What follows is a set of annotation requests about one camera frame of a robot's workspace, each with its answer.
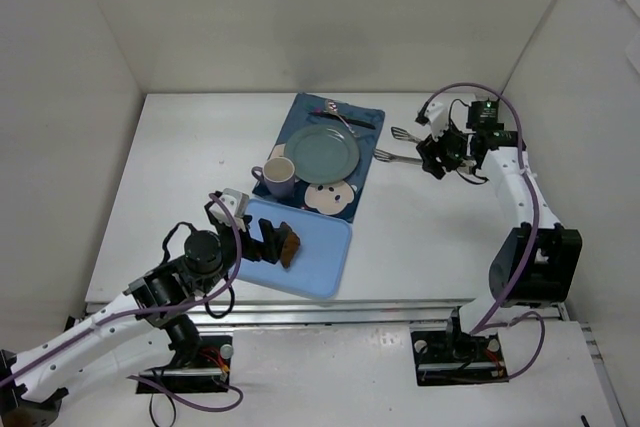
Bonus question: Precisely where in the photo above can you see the silver metal spoon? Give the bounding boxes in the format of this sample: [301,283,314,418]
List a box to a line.
[325,100,359,138]

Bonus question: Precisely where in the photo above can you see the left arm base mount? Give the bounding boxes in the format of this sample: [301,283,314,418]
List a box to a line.
[140,334,234,394]

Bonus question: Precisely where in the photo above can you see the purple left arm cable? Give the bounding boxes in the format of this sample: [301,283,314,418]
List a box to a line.
[0,191,244,414]

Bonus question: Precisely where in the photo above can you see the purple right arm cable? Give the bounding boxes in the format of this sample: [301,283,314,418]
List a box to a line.
[419,82,547,381]

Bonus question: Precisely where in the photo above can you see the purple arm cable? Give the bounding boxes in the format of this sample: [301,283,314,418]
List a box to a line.
[0,191,244,414]
[419,82,547,381]

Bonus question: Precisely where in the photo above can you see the lavender ceramic mug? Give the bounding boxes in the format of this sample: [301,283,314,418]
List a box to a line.
[251,157,296,199]

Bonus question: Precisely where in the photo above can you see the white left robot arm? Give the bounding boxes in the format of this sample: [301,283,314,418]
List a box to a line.
[1,219,300,420]

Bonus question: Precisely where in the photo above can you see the aluminium right side rail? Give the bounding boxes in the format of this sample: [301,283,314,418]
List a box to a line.
[474,94,626,427]

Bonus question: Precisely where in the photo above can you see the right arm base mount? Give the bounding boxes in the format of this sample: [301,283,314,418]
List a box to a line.
[410,331,509,387]

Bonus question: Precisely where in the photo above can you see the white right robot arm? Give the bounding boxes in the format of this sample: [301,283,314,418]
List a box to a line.
[416,99,583,335]

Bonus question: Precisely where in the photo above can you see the teal green ceramic plate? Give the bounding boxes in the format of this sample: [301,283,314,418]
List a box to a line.
[284,125,360,184]

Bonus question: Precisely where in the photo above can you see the light blue plastic tray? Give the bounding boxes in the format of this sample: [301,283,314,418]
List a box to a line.
[238,199,352,299]

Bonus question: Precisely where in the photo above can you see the black handled knife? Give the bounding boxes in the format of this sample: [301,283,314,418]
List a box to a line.
[309,111,376,130]

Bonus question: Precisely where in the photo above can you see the silver metal tongs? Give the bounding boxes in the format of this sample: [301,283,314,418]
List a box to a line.
[374,126,474,171]

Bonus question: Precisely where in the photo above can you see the aluminium table edge rail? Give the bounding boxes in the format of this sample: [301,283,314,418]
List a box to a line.
[189,300,461,329]

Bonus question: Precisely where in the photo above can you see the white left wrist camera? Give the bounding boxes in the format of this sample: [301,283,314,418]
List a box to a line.
[204,188,251,233]

